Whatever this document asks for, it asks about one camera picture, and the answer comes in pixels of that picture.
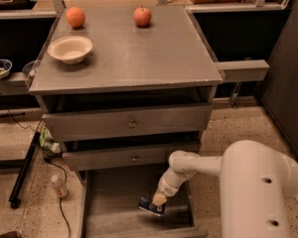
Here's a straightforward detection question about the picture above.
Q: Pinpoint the blue patterned bowl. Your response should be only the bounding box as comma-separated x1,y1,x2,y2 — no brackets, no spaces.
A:
0,59,12,79

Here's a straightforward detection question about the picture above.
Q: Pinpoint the black wheeled stand leg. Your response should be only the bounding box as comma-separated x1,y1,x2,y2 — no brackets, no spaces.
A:
9,132,41,209

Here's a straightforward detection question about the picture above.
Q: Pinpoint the grey middle drawer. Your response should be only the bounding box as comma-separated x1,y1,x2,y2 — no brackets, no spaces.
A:
63,143,199,172

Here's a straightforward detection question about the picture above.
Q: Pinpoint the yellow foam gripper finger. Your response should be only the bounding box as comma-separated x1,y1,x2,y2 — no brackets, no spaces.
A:
152,191,167,206

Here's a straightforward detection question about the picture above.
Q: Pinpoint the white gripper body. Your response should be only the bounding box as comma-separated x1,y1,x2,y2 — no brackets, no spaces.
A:
157,169,189,197

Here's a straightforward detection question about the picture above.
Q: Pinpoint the grey open bottom drawer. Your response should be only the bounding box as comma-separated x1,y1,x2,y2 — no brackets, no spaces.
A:
77,164,208,238

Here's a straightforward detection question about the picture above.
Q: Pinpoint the grey top drawer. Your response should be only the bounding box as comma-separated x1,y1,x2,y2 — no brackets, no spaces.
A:
43,104,213,142

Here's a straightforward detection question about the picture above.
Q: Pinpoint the black floor cable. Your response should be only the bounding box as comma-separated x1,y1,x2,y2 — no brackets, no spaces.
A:
0,82,72,238

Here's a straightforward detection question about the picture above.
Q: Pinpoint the grey side shelf block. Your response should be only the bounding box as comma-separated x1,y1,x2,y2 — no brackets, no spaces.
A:
216,59,269,82

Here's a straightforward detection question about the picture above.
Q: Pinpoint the red apple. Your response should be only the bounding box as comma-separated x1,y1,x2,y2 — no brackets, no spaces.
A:
133,6,152,27

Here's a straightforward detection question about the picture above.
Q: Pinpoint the white paper bowl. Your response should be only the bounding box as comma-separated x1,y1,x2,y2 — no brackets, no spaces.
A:
48,36,93,64

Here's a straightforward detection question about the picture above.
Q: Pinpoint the grey drawer cabinet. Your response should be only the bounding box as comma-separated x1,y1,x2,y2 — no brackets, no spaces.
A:
28,5,224,176

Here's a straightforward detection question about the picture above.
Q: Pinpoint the dark blue rxbar wrapper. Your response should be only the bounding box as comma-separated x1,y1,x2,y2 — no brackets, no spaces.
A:
138,195,165,217

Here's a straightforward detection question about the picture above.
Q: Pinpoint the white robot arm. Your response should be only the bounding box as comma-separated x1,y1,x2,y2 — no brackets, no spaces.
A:
152,140,298,238

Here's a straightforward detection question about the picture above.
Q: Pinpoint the clear plastic cup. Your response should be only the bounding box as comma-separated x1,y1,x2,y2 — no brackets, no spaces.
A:
22,60,41,78

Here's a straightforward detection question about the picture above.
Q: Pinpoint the green white bottle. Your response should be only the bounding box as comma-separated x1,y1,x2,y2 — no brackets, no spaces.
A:
39,128,62,157

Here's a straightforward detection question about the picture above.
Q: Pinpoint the clear plastic bottle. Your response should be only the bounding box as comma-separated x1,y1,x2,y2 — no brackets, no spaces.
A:
51,175,68,198

